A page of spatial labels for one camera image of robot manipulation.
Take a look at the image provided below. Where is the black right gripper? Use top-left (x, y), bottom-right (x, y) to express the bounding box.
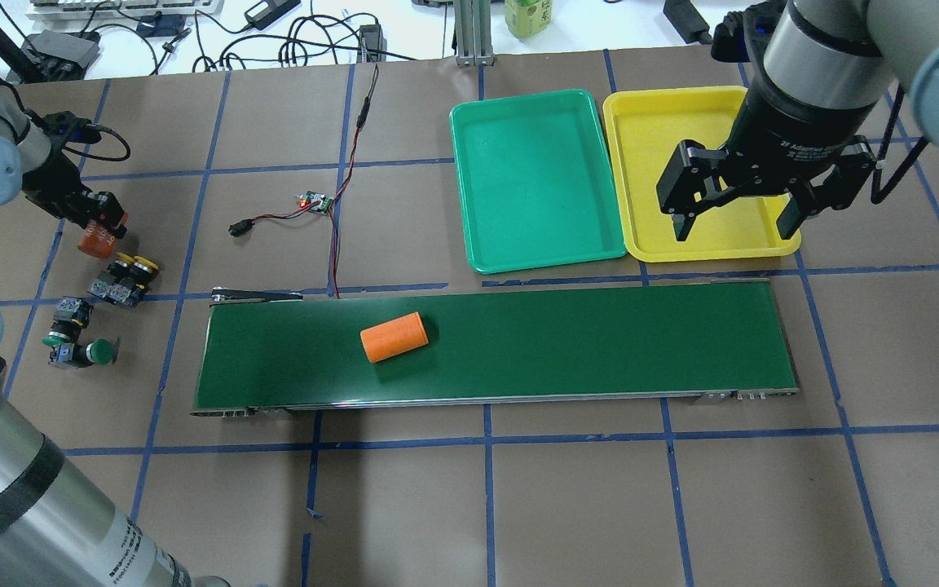
top-left (656, 86), bottom-right (875, 242)

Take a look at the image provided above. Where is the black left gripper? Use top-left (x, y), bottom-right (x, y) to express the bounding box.
top-left (22, 114), bottom-right (130, 233)

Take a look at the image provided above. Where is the orange cylinder with 4680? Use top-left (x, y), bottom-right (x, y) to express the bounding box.
top-left (76, 220), bottom-right (119, 259)

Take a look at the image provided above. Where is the plain orange cylinder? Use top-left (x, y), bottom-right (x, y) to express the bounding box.
top-left (360, 311), bottom-right (430, 364)

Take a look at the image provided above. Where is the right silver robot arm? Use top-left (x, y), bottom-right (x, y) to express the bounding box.
top-left (656, 1), bottom-right (939, 241)

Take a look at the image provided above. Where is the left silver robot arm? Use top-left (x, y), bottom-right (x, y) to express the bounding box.
top-left (0, 81), bottom-right (225, 586)

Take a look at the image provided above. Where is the yellow plastic tray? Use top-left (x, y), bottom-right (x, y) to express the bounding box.
top-left (603, 86), bottom-right (802, 263)

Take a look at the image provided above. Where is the black barrel connector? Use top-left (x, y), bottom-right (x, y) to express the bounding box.
top-left (227, 218), bottom-right (256, 238)

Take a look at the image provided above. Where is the green plastic tray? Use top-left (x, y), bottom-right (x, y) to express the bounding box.
top-left (448, 89), bottom-right (626, 275)

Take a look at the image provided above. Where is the small motor controller board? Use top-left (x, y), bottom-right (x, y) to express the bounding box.
top-left (297, 191), bottom-right (336, 216)

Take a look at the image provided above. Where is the green conveyor belt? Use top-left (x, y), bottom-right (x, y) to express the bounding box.
top-left (192, 281), bottom-right (799, 416)

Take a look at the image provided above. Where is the black power adapter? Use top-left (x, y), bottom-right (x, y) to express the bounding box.
top-left (245, 0), bottom-right (302, 31)

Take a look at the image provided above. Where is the green tea bottle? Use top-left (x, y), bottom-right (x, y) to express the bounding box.
top-left (504, 0), bottom-right (553, 38)

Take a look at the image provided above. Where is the red black wire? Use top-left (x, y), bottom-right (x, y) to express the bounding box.
top-left (249, 64), bottom-right (381, 299)

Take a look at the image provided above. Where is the aluminium frame post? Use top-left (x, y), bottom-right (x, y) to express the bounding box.
top-left (453, 0), bottom-right (496, 68)

